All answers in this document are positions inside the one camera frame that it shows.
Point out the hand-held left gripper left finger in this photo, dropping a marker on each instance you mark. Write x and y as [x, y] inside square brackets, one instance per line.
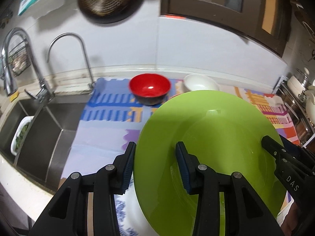
[128, 172]

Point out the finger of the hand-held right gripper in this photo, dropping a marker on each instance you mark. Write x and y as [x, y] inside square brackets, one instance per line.
[294, 150]
[273, 148]

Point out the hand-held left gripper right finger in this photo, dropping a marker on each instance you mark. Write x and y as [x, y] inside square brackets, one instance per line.
[184, 169]

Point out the blue-rimmed white plate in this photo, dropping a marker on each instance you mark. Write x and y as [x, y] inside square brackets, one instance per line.
[128, 213]

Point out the green plate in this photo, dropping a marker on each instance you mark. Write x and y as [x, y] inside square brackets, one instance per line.
[216, 132]

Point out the white bowl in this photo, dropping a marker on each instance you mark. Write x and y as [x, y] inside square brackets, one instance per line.
[199, 83]

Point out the red bowl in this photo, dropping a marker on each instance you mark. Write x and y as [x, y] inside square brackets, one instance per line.
[150, 86]

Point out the person's right forearm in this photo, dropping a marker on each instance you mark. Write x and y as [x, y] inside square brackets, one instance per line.
[291, 218]

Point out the copper-toned steel pot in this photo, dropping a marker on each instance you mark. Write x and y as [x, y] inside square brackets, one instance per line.
[305, 130]

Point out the wide steel pot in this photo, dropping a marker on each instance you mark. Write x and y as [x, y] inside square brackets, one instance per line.
[295, 111]

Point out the colourful patterned table mat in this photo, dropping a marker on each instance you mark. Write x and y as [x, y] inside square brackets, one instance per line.
[103, 137]

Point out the cream kettle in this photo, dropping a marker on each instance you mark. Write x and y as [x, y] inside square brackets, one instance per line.
[311, 105]

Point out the metal pot rack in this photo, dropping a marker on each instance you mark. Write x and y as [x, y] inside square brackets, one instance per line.
[283, 95]

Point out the cream pot with lid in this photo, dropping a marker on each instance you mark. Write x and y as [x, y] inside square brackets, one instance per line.
[295, 83]

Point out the stainless steel sink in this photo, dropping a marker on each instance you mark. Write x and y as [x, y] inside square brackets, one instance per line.
[49, 140]

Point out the white basin with greens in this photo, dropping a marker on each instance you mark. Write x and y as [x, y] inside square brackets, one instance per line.
[18, 140]

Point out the thin gooseneck faucet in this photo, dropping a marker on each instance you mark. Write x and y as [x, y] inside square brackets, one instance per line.
[85, 54]

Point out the yellow sponge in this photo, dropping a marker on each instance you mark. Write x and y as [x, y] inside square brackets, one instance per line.
[15, 94]

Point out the tall chrome pull-out faucet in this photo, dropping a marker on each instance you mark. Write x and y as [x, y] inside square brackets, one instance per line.
[34, 61]

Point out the dark frying pan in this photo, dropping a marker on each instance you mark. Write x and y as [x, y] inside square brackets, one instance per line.
[108, 0]

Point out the dark brown window frame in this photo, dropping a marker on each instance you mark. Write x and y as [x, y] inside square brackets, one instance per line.
[221, 17]

